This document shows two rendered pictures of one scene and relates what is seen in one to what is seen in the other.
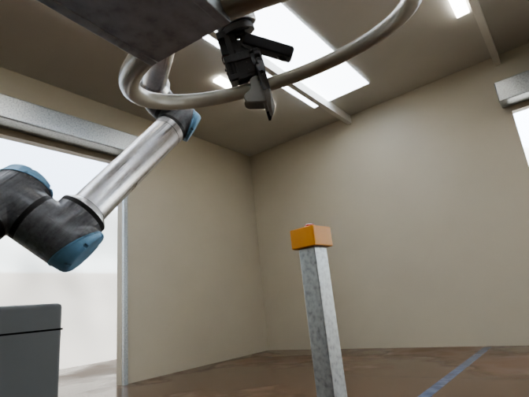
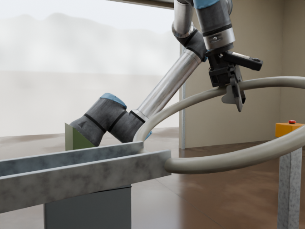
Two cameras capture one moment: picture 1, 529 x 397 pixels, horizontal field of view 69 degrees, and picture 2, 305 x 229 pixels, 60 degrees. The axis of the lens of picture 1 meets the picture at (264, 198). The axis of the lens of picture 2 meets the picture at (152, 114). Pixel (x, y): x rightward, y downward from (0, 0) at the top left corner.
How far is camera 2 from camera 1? 51 cm
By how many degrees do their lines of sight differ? 35
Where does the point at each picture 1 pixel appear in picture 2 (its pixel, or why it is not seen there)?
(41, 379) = (124, 208)
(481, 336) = not seen: outside the picture
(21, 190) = (111, 111)
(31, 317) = not seen: hidden behind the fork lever
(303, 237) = (284, 131)
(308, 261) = not seen: hidden behind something
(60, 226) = (129, 131)
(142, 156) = (173, 82)
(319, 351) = (283, 205)
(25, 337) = (116, 191)
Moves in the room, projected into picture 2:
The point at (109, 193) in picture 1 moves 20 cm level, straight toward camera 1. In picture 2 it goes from (154, 109) to (150, 111)
